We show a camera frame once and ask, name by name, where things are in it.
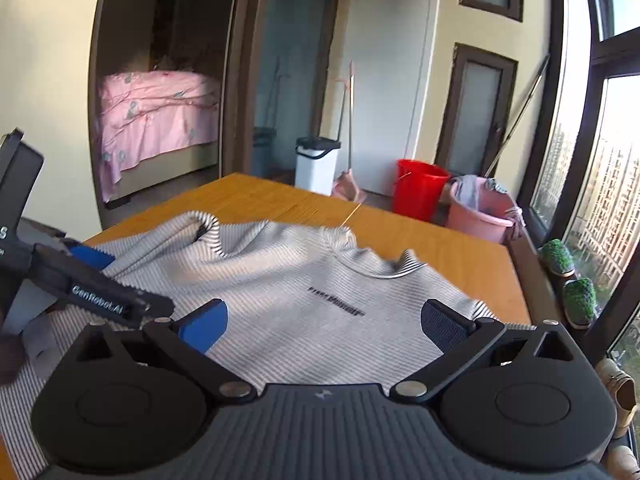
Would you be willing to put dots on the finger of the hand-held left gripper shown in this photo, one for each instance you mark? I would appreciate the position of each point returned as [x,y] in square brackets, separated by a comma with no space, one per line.
[152,306]
[90,257]

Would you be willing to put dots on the grey cloth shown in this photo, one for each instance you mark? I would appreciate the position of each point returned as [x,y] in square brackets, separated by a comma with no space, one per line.
[467,190]

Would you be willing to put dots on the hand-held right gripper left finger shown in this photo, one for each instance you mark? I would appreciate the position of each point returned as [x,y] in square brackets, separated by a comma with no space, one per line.
[205,323]

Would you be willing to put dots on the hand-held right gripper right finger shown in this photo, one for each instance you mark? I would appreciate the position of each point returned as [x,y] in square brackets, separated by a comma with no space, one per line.
[442,325]

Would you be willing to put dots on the glass sliding door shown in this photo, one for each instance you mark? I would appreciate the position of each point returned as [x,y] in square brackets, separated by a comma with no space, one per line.
[285,60]

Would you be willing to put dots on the white bin with black lid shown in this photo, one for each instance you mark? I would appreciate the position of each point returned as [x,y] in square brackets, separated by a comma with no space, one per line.
[315,170]

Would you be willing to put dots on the red plastic bucket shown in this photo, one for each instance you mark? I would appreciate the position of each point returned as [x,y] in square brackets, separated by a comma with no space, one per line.
[417,190]

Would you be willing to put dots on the frosted window with brown frame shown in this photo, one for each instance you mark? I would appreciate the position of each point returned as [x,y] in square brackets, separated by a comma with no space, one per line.
[475,110]

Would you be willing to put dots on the striped sweater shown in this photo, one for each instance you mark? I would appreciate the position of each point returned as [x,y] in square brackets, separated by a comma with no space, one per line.
[300,270]

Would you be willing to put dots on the small grey rag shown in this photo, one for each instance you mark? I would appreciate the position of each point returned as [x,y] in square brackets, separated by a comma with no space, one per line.
[495,186]

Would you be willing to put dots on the brownish cloth on basin rim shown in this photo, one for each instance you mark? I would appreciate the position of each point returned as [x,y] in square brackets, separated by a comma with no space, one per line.
[515,222]

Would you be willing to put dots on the large black-framed window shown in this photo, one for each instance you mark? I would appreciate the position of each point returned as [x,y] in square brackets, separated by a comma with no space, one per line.
[597,55]

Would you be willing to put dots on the bed with pink floral bedding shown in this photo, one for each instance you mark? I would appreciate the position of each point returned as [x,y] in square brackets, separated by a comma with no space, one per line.
[150,120]

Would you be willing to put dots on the mop pole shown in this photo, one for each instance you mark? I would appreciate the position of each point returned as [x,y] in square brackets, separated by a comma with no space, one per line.
[520,105]

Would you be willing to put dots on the beige shoe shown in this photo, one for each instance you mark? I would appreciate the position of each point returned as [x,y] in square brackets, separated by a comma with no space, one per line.
[622,462]
[617,390]

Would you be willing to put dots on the pink plastic basin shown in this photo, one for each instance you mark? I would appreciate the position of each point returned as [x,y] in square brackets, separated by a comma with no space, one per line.
[475,222]

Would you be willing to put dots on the person's left hand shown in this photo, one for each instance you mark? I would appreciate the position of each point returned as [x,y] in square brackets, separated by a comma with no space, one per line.
[10,360]

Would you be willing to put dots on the white door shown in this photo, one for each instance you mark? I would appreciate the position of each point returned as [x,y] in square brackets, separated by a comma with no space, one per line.
[385,85]

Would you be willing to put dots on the row of apartment buildings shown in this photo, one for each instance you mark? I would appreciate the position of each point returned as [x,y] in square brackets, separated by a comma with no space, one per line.
[610,200]

